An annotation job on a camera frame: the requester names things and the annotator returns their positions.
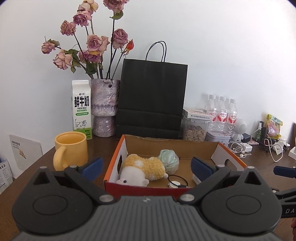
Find dried pink roses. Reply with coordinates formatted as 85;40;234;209
41;1;134;80

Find pale green plush toy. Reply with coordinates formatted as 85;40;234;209
158;150;180;175

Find clear jar of seeds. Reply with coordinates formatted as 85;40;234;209
182;116;209;142

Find purple mottled vase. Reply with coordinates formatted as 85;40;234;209
90;79;120;138

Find water bottle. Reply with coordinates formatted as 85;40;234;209
225;99;238;135
203;94;217;131
214;96;228;132

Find water bottle middle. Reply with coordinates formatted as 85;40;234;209
214;96;228;132

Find flat box on jar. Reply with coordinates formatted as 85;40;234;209
183;109;213;121

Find blue white booklet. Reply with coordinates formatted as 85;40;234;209
0;158;13;194

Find red cardboard box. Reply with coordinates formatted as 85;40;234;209
104;135;246;199

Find yellow ceramic mug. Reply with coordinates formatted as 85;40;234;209
53;132;88;171

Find yellow snack packet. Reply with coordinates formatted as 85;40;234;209
266;114;283;139

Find yellow white plush toy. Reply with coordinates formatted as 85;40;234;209
116;154;169;187

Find white robot figurine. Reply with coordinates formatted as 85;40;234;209
232;118;247;142

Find white metal tin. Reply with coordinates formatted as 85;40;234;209
205;131;231;146

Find black usb cable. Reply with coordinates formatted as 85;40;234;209
167;175;191;189

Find water bottle right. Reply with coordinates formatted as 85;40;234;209
225;99;238;135

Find black paper bag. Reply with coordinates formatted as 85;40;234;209
116;41;188;139

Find white milk carton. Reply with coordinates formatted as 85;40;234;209
71;80;92;140

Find water bottle left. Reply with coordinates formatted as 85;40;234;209
203;94;217;131

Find white charger with cable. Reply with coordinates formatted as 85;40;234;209
263;138;290;163

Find white earphones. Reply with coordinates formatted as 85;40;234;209
227;141;251;159

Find white card leaflet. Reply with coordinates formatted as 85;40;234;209
9;135;43;171

